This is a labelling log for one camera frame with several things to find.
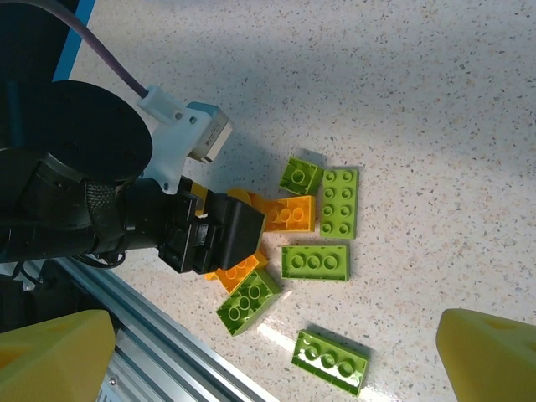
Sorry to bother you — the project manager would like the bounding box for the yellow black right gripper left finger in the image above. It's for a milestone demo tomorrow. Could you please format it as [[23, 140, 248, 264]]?
[[0, 309, 116, 402]]

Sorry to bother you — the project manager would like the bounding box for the small green lego brick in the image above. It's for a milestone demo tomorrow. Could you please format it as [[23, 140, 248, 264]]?
[[279, 156, 325, 198]]

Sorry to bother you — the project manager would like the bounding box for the orange arched lego piece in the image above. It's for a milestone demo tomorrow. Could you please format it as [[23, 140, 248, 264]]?
[[227, 188, 263, 209]]

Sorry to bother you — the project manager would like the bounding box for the aluminium frame rail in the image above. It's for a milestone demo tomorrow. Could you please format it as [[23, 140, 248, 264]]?
[[54, 257, 280, 402]]

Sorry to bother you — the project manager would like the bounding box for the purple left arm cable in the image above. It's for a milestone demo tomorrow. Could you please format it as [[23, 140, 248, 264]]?
[[41, 0, 148, 100]]

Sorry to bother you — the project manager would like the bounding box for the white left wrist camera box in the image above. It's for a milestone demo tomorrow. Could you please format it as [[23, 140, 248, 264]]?
[[137, 85, 235, 196]]

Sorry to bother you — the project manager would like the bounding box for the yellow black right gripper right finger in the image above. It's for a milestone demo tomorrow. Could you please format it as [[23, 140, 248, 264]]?
[[435, 307, 536, 402]]

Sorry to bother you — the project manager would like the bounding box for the long green lego brick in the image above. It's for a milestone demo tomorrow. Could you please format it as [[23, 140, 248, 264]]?
[[319, 167, 361, 241]]

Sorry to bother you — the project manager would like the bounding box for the blue table edge strip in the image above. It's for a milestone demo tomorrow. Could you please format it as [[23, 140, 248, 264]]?
[[52, 0, 98, 83]]

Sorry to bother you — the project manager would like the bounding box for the orange lego brick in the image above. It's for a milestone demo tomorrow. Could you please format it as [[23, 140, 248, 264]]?
[[250, 194, 317, 233], [204, 249, 270, 295]]

